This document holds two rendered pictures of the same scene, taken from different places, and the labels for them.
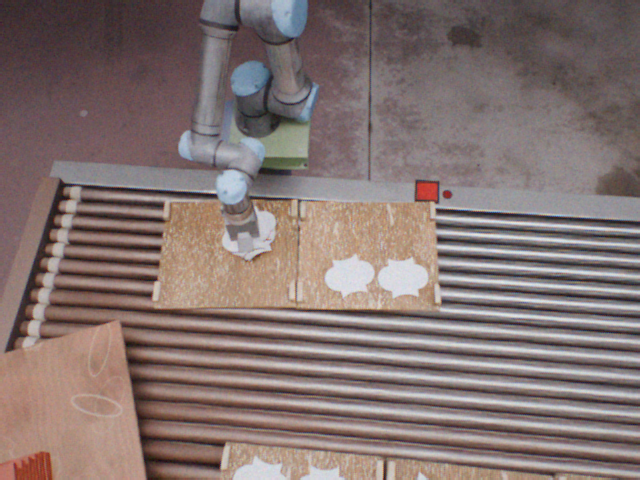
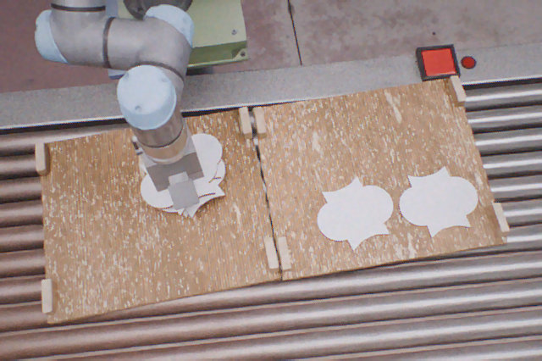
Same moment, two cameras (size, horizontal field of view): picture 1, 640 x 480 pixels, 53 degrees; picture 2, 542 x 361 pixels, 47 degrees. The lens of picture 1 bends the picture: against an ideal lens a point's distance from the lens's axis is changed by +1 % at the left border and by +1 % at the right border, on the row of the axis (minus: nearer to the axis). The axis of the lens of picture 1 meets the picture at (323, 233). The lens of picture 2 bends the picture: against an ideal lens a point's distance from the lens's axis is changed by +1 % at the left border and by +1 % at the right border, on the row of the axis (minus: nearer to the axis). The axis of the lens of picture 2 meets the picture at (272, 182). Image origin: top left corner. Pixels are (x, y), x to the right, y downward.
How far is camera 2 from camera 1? 0.76 m
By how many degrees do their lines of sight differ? 6
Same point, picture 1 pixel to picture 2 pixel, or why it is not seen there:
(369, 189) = (350, 74)
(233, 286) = (173, 263)
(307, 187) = (256, 86)
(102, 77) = not seen: outside the picture
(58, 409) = not seen: outside the picture
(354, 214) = (339, 115)
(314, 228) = (282, 147)
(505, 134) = not seen: outside the picture
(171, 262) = (63, 241)
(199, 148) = (74, 37)
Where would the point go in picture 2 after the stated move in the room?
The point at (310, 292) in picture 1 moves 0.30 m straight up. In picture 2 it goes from (299, 250) to (304, 187)
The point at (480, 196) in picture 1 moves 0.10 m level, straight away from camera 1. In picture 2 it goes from (517, 57) to (522, 18)
